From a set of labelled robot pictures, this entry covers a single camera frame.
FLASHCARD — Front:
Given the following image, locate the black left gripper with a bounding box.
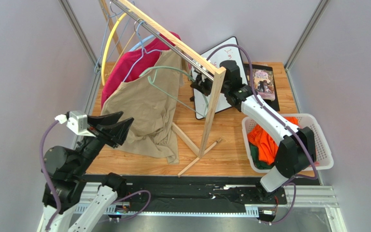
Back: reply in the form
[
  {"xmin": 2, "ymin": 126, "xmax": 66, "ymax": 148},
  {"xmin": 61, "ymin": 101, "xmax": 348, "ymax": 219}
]
[{"xmin": 72, "ymin": 110, "xmax": 134, "ymax": 174}]

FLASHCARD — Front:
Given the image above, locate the beige t-shirt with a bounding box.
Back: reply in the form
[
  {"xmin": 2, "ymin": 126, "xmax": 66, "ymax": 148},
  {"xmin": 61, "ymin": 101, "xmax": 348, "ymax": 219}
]
[{"xmin": 101, "ymin": 50, "xmax": 186, "ymax": 164}]

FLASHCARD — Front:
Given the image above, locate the mint green hanger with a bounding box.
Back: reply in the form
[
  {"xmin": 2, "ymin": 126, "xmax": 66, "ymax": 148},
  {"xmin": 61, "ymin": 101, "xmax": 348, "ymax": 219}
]
[{"xmin": 139, "ymin": 66, "xmax": 208, "ymax": 118}]

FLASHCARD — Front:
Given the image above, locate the light blue wire hanger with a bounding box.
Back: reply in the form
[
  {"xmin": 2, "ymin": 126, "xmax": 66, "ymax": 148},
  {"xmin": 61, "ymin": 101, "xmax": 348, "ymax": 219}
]
[{"xmin": 94, "ymin": 0, "xmax": 134, "ymax": 85}]

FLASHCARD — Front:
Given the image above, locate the lavender wire hanger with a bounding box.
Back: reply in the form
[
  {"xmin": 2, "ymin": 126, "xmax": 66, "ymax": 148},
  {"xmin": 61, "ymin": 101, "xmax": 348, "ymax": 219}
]
[{"xmin": 121, "ymin": 48, "xmax": 163, "ymax": 82}]

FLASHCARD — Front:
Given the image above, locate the yellow hanger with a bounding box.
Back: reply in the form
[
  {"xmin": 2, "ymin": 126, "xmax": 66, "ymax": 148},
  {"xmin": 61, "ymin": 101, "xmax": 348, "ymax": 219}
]
[{"xmin": 100, "ymin": 12, "xmax": 138, "ymax": 87}]

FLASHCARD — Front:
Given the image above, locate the orange t-shirt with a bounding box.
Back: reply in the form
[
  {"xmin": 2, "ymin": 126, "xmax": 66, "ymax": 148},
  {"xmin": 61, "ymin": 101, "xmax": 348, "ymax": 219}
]
[{"xmin": 247, "ymin": 116, "xmax": 300, "ymax": 165}]

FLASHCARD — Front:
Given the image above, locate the green t-shirt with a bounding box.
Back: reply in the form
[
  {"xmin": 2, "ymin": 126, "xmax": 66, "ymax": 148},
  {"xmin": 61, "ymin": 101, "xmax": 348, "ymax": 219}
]
[{"xmin": 249, "ymin": 143, "xmax": 274, "ymax": 170}]

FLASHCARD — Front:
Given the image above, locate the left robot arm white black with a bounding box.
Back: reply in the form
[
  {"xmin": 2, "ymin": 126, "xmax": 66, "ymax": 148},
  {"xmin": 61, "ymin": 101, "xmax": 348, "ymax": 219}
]
[{"xmin": 39, "ymin": 111, "xmax": 134, "ymax": 232}]

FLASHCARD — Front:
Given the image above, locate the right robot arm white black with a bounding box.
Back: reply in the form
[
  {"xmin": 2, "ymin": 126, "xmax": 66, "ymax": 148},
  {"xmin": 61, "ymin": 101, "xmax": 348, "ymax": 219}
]
[{"xmin": 220, "ymin": 60, "xmax": 316, "ymax": 193}]

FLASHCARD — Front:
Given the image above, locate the magenta t-shirt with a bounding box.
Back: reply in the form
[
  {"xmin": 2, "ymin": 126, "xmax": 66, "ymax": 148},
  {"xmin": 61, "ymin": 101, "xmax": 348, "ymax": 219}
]
[{"xmin": 101, "ymin": 38, "xmax": 191, "ymax": 115}]

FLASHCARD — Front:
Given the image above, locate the blue hanger at back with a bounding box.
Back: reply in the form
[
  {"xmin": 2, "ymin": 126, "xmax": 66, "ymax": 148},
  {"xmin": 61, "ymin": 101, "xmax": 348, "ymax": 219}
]
[{"xmin": 129, "ymin": 19, "xmax": 156, "ymax": 52}]

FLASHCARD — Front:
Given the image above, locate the metal hanging rod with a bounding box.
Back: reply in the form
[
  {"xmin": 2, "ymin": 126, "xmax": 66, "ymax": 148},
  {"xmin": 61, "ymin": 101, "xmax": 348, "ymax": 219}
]
[{"xmin": 112, "ymin": 0, "xmax": 226, "ymax": 81}]

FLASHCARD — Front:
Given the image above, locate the illustrated paperback book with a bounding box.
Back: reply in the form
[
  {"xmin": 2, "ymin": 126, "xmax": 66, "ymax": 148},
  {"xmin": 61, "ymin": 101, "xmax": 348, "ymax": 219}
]
[{"xmin": 253, "ymin": 66, "xmax": 275, "ymax": 101}]

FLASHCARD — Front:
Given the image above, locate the white plastic basket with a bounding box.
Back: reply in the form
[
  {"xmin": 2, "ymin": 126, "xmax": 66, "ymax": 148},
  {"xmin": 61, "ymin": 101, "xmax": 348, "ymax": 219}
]
[{"xmin": 242, "ymin": 114, "xmax": 334, "ymax": 174}]

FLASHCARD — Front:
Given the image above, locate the wooden clothes rack frame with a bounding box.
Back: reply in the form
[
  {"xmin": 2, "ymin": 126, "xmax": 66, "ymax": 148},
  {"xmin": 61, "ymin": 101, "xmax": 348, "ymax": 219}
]
[{"xmin": 97, "ymin": 0, "xmax": 227, "ymax": 177}]

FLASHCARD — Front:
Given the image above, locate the white whiteboard black frame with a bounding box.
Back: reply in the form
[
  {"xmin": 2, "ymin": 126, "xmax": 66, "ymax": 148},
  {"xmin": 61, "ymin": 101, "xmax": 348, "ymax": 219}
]
[{"xmin": 192, "ymin": 37, "xmax": 248, "ymax": 120}]

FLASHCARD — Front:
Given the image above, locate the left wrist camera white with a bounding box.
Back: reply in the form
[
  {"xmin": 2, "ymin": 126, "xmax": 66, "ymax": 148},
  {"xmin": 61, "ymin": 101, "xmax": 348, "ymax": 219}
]
[{"xmin": 55, "ymin": 111, "xmax": 95, "ymax": 137}]

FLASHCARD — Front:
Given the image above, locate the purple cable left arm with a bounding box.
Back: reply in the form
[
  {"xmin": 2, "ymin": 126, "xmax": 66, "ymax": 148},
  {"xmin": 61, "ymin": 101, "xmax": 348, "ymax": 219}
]
[{"xmin": 39, "ymin": 120, "xmax": 152, "ymax": 232}]

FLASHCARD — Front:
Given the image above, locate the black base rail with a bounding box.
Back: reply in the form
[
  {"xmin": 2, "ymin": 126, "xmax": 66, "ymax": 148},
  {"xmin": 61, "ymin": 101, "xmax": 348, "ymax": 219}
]
[{"xmin": 125, "ymin": 175, "xmax": 287, "ymax": 214}]

